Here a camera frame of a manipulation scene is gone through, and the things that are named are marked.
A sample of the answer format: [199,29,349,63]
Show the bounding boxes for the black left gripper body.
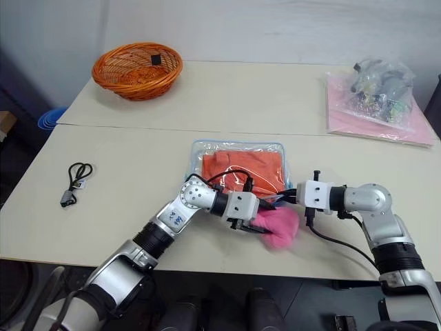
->
[229,217,255,232]

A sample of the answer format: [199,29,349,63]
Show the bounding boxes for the pink fluffy cloth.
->
[252,205,300,250]

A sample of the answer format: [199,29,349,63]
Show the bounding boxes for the clear plastic pouch blue trim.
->
[183,139,295,208]

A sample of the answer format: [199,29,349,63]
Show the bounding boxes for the orange cloth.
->
[201,150,288,198]

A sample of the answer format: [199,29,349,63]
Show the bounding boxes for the dark rounded shape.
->
[243,287,287,331]
[157,294,205,331]

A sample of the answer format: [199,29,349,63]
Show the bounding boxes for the pink board stack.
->
[325,70,441,150]

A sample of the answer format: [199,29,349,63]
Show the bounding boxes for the clear bag of parts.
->
[349,56,417,126]

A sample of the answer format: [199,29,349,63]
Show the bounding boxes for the black chair back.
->
[424,73,441,115]

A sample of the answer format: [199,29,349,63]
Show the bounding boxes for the orange wicker basket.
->
[91,41,184,102]

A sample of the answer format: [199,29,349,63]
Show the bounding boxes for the blue stacked plastic stools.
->
[37,106,69,130]

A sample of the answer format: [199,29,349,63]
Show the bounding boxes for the brown cardboard box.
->
[0,110,18,143]

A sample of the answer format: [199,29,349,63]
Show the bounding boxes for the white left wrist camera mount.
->
[225,191,260,222]

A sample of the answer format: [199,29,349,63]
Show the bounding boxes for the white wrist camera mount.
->
[296,179,335,211]
[225,191,260,222]

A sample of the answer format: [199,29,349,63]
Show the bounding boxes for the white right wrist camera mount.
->
[296,179,335,211]

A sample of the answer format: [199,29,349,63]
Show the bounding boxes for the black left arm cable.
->
[198,168,254,192]

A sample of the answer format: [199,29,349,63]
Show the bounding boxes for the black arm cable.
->
[304,205,381,275]
[198,168,254,192]

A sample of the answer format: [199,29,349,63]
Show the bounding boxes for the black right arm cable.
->
[304,205,381,275]

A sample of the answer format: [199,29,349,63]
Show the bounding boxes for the black cable grey connector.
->
[59,162,94,209]

